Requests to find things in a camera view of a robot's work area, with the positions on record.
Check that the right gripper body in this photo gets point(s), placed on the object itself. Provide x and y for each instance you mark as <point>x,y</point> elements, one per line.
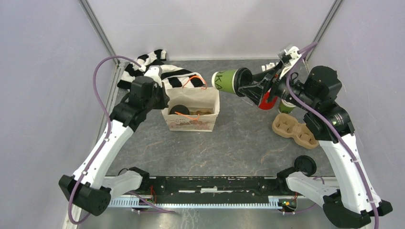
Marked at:
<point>279,88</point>

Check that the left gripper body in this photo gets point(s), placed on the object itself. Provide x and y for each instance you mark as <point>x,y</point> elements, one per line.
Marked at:
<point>158,100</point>

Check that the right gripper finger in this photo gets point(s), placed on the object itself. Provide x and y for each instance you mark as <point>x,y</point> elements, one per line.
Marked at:
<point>254,92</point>
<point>270,74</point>

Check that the black cup lid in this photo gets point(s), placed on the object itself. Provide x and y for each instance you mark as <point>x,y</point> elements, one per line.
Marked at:
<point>179,109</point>
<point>306,165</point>
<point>243,77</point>

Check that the paper takeout bag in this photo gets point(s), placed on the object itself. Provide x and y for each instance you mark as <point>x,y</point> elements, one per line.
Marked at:
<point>193,98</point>

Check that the green paper coffee cup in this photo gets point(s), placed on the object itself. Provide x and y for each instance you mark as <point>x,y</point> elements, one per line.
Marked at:
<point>224,81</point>

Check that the brown cardboard cup carrier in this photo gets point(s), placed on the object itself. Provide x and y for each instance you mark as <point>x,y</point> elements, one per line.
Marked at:
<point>201,112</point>

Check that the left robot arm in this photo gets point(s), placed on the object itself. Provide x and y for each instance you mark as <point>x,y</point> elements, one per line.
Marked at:
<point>87,188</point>

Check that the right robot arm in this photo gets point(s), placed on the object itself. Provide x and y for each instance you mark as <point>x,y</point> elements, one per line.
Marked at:
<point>354,204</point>

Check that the white wrapped straws bundle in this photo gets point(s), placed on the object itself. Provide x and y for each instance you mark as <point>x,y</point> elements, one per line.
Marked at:
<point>269,66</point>

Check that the red straw holder cup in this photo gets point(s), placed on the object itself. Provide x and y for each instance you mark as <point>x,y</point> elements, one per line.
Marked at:
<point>268,102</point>

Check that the stack of paper cups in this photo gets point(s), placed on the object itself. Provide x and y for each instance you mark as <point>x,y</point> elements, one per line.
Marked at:
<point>285,107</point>

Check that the black white striped cloth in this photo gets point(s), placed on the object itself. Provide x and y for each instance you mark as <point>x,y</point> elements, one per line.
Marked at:
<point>171,75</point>

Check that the metal cable duct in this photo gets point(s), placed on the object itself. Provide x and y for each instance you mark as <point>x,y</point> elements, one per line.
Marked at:
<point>128,202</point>

